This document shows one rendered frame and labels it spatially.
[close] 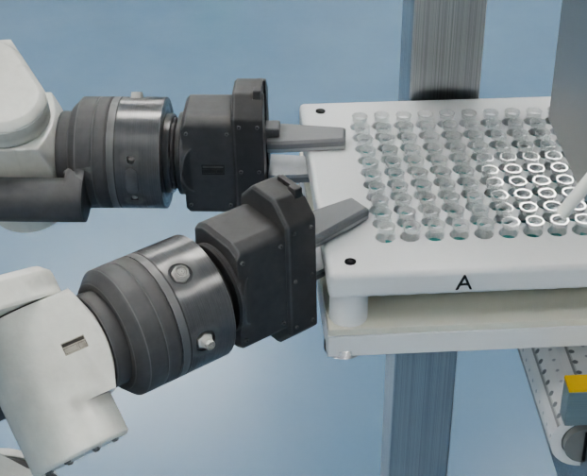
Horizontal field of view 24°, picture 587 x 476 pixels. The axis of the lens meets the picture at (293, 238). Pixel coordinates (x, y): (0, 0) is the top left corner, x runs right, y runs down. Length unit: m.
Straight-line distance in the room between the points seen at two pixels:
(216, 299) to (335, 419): 1.38
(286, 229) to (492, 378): 1.47
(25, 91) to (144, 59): 2.29
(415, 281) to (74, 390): 0.24
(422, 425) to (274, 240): 0.49
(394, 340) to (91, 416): 0.23
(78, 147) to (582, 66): 0.41
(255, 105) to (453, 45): 0.19
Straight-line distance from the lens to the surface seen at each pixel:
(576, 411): 0.99
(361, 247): 0.95
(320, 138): 1.06
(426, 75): 1.14
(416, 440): 1.37
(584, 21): 0.84
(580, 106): 0.85
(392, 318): 0.96
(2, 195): 1.06
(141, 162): 1.05
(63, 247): 2.68
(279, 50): 3.39
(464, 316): 0.97
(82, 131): 1.06
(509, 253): 0.96
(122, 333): 0.87
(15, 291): 0.85
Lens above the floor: 1.49
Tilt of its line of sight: 34 degrees down
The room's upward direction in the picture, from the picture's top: straight up
